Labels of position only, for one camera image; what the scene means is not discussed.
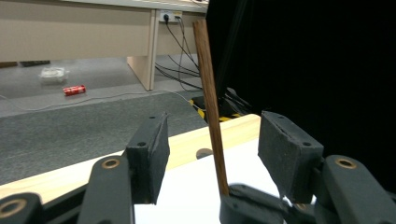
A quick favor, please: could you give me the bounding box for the beige office desk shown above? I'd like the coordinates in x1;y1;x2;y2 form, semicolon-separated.
0;0;209;91

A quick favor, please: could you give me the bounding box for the clear plastic package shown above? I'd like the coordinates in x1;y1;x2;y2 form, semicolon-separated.
38;65;70;85

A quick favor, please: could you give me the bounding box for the white paper sheet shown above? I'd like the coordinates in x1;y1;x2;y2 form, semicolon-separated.
134;138;317;224

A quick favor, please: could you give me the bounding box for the single wooden chopstick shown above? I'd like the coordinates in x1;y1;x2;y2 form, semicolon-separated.
191;19;231;198

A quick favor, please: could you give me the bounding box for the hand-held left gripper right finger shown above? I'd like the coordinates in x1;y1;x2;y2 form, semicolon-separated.
258;111;396;224

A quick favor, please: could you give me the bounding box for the white wall socket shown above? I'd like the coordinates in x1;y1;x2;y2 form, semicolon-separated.
158;9;183;23

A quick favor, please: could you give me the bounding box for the black power cable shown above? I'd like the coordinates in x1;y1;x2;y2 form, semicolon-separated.
154;17;204;91

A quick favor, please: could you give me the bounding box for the black curtain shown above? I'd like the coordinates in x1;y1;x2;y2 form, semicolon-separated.
205;0;396;192

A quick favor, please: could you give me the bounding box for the red drink can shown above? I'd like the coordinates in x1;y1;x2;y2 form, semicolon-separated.
63;84;87;97

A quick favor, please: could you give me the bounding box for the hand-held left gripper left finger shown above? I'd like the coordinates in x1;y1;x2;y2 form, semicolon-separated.
77;113;171;224

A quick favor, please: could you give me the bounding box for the striped stand base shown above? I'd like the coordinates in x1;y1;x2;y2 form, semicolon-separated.
188;87;254;123

